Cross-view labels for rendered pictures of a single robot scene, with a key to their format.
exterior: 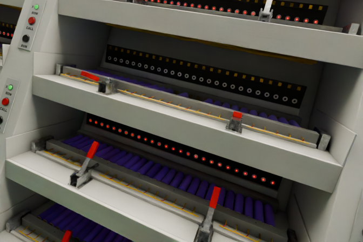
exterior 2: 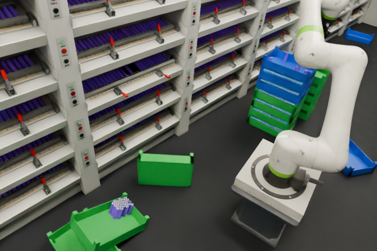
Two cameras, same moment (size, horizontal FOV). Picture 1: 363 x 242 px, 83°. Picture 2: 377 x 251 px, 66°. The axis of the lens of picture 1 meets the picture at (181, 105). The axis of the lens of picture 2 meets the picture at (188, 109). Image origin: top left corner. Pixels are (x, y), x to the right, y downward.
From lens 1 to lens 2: 138 cm
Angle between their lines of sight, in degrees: 72
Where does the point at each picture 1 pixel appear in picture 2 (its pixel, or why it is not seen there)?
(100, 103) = (121, 97)
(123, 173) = (125, 108)
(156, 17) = (130, 59)
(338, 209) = (183, 77)
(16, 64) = (75, 114)
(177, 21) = (138, 56)
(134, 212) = (142, 113)
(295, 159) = (175, 73)
